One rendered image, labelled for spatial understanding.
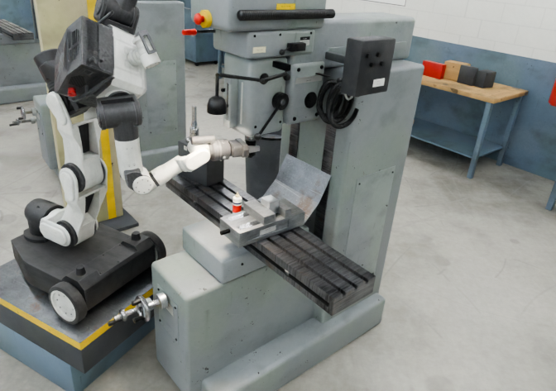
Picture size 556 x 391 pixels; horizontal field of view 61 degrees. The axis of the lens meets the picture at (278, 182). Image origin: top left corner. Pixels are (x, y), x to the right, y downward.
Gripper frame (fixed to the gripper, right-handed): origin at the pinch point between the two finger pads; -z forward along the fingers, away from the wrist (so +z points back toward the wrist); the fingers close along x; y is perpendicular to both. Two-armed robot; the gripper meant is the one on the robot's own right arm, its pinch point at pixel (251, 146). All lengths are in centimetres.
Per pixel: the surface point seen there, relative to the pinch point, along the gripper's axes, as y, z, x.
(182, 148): 17, 18, 47
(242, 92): -26.1, 7.7, -7.2
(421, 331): 122, -109, -22
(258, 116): -17.5, 2.0, -10.8
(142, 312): 64, 52, -15
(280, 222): 26.7, -6.0, -22.1
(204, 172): 24.7, 10.7, 31.3
